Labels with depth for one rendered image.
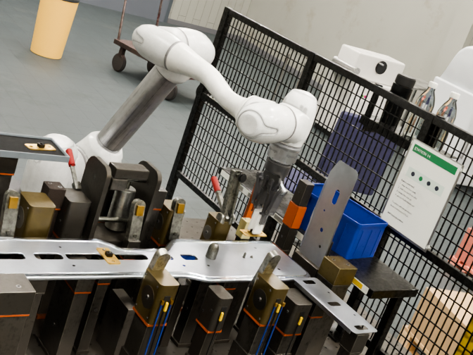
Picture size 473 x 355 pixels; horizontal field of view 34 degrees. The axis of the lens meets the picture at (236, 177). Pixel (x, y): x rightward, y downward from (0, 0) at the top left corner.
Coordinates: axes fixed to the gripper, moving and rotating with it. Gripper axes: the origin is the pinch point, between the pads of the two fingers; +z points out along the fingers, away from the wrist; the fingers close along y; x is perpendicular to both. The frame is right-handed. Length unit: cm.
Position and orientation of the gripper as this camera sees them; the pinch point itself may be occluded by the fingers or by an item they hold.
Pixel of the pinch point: (257, 221)
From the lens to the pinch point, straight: 233.2
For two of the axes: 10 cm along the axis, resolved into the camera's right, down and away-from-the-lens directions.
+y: 5.4, 4.3, -7.2
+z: -3.2, 9.0, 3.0
